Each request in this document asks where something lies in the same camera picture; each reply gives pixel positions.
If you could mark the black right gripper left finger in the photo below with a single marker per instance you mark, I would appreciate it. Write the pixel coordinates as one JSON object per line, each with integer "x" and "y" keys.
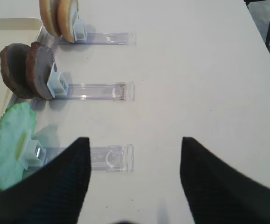
{"x": 54, "y": 194}

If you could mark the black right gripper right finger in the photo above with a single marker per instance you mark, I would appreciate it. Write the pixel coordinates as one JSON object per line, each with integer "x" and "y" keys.
{"x": 217, "y": 193}

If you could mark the clear holder for lettuce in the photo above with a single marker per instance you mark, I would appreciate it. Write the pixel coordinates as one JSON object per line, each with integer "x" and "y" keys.
{"x": 111, "y": 158}

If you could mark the standing green lettuce leaf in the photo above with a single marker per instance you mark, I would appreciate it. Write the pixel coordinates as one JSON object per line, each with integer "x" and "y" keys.
{"x": 15, "y": 124}

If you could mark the clear holder for patties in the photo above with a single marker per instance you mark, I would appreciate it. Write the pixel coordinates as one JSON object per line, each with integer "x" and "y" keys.
{"x": 60, "y": 89}

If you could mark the outer brown meat patty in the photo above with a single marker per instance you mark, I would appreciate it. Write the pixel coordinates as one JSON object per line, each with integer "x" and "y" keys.
{"x": 39, "y": 63}

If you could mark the brown meat patty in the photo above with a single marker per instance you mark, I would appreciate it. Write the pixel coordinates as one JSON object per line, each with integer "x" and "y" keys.
{"x": 13, "y": 69}
{"x": 39, "y": 63}

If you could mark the inner brown meat patty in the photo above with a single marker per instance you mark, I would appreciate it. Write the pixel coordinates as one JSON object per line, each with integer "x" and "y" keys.
{"x": 13, "y": 69}

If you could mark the clear holder for buns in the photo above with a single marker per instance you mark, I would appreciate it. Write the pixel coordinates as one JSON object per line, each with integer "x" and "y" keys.
{"x": 82, "y": 37}

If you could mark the inner bun half right rack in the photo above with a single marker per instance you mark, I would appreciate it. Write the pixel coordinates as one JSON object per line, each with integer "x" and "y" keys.
{"x": 48, "y": 13}

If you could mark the bun half rack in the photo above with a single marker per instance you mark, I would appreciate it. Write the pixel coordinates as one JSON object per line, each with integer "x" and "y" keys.
{"x": 66, "y": 15}
{"x": 48, "y": 13}

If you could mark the outer bun half right rack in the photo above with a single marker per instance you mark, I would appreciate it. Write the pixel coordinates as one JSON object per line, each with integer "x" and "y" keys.
{"x": 66, "y": 15}

